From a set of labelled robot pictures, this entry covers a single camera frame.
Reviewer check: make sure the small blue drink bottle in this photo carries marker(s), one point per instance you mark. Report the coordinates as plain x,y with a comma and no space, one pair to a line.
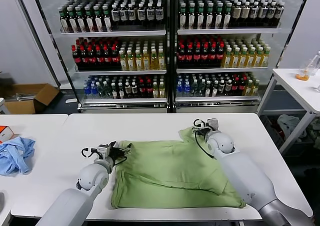
87,91
186,89
179,89
94,91

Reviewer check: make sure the light green t-shirt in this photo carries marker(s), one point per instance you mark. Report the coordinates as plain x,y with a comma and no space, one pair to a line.
162,171

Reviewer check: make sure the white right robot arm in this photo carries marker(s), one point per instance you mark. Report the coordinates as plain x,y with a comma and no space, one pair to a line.
240,171

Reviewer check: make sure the clear glass bottle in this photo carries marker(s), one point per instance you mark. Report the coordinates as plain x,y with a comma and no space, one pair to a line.
315,63

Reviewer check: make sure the small yellow tea bottle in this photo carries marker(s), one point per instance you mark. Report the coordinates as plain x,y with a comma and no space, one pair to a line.
155,90
248,88
162,90
255,88

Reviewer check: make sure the white beverage cooler cabinet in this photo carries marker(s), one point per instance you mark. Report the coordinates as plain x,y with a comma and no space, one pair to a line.
125,106

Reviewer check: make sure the small dark drink bottle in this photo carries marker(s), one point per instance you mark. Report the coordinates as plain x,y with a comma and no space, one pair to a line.
215,88
228,88
114,91
134,90
208,89
121,91
221,88
128,90

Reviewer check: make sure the bundle of metal rods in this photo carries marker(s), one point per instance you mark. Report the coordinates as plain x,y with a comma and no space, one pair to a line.
23,96

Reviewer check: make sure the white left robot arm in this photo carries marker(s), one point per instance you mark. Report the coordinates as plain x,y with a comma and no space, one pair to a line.
92,176

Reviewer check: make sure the open cardboard box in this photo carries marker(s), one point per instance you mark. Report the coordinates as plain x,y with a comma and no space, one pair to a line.
42,95

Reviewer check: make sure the white cooler shelf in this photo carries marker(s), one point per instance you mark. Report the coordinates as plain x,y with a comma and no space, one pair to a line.
222,70
217,99
112,34
120,72
228,32
125,101

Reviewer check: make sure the glass cooler door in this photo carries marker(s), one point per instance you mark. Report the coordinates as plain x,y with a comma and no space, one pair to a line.
38,23
292,11

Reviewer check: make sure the glass flask orange liquid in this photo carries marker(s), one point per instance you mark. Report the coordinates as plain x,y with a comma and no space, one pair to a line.
303,76

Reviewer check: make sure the green-cap dark drink bottle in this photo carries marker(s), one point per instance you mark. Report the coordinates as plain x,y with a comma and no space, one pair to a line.
72,21
80,20
218,16
89,20
209,17
227,16
107,19
98,19
63,21
200,17
182,17
191,17

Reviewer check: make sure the pale green cloth pile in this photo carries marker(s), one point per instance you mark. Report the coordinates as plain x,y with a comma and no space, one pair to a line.
314,136

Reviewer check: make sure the small red-cap cola bottle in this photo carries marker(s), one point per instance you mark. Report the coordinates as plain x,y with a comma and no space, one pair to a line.
235,88
149,89
141,89
242,88

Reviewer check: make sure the white side table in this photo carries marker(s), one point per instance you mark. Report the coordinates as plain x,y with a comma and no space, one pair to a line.
292,83

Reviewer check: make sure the beige-label dark drink bottle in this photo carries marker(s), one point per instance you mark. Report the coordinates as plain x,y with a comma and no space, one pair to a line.
245,14
235,14

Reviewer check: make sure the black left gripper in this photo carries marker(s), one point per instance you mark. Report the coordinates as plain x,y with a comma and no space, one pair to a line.
115,154

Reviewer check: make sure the white stool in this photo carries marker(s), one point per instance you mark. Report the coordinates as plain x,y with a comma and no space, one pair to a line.
3,107

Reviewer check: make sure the black plastic crate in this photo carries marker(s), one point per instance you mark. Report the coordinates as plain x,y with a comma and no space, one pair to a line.
271,133

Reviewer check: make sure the crumpled blue cloth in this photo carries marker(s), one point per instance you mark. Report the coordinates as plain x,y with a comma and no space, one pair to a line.
15,156

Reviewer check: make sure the black bulky object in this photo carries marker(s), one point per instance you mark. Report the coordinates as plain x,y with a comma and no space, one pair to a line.
6,83

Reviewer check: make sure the orange and white box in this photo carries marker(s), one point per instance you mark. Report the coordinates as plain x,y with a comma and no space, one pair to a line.
6,133

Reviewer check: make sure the white floor scrap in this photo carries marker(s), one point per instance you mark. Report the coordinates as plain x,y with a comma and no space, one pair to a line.
71,101

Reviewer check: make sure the blue-label dark drink bottle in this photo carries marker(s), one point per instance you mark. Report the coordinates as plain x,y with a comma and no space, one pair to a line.
115,16
253,14
280,14
262,14
132,15
124,15
159,14
150,14
141,15
271,14

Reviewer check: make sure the grey rounded object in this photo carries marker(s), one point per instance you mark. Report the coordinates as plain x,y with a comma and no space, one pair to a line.
1,202

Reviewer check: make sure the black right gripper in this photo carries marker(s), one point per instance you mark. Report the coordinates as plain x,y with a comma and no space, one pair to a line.
203,133

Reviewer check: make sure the grey cloth pile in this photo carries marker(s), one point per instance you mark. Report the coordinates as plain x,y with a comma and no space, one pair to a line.
290,126

